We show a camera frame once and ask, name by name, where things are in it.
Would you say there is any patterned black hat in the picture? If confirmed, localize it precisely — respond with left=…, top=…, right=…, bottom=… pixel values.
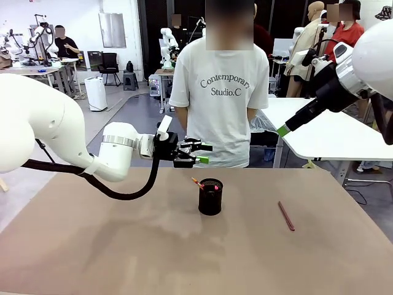
left=375, top=4, right=393, bottom=22

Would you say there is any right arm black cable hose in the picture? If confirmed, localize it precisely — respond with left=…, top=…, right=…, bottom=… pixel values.
left=370, top=92, right=393, bottom=146

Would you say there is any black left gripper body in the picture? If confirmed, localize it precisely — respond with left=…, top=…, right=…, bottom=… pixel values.
left=152, top=131, right=181, bottom=162

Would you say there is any black mesh pen holder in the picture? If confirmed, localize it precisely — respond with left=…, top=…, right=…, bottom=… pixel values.
left=198, top=178, right=224, bottom=216

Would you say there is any dark red pen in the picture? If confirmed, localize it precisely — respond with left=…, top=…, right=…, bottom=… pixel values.
left=278, top=200, right=296, bottom=232

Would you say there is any white air purifier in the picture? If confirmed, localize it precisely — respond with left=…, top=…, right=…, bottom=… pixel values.
left=84, top=76, right=109, bottom=112

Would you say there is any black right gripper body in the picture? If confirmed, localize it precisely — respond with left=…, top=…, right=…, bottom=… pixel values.
left=314, top=62, right=359, bottom=113

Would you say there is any white-legged work table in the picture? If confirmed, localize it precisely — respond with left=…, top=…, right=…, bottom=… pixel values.
left=0, top=67, right=62, bottom=93

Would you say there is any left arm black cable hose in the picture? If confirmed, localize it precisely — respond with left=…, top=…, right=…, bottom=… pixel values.
left=20, top=138, right=161, bottom=201

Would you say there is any yellow pencil pink eraser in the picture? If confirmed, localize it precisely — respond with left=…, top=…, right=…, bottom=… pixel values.
left=190, top=176, right=206, bottom=191

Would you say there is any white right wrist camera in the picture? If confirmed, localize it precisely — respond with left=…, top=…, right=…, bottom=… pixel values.
left=290, top=49, right=317, bottom=68

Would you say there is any person in white t-shirt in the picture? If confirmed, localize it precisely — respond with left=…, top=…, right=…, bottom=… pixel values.
left=168, top=0, right=270, bottom=168

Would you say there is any black office chair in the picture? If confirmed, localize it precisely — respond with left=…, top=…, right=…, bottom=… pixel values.
left=98, top=52, right=122, bottom=87

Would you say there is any dark grey stool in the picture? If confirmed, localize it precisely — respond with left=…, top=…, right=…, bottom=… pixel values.
left=122, top=72, right=140, bottom=92

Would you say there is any person in black shirt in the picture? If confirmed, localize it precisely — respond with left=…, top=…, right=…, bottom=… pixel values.
left=54, top=25, right=81, bottom=60

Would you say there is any white background robot with cables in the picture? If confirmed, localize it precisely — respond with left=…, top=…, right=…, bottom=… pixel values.
left=28, top=21, right=60, bottom=67

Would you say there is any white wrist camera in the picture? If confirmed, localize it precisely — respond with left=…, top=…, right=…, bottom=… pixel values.
left=290, top=49, right=317, bottom=68
left=157, top=114, right=173, bottom=141

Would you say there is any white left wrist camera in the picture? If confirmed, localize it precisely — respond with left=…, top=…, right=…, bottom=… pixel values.
left=157, top=114, right=173, bottom=141

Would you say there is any white desk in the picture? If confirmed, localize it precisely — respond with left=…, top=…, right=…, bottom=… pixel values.
left=254, top=96, right=393, bottom=187

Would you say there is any clear plastic bag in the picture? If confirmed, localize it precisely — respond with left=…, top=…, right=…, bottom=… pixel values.
left=249, top=109, right=282, bottom=133

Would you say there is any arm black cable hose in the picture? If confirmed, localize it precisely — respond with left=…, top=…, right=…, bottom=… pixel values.
left=20, top=138, right=161, bottom=201
left=370, top=92, right=393, bottom=146

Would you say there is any brown-top robot table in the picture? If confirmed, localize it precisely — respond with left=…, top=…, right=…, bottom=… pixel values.
left=153, top=68, right=176, bottom=115

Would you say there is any mannequin in beige coat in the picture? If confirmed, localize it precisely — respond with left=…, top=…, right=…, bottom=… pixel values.
left=284, top=1, right=328, bottom=99

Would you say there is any lit computer tower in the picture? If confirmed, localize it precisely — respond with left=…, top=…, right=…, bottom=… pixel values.
left=148, top=75, right=162, bottom=98

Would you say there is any person right forearm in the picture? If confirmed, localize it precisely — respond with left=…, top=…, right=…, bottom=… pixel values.
left=176, top=106, right=189, bottom=132

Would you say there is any person in dark red shirt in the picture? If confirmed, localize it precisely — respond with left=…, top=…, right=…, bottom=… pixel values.
left=253, top=23, right=274, bottom=59

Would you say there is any metal wall panel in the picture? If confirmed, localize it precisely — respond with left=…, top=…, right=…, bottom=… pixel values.
left=98, top=12, right=127, bottom=49

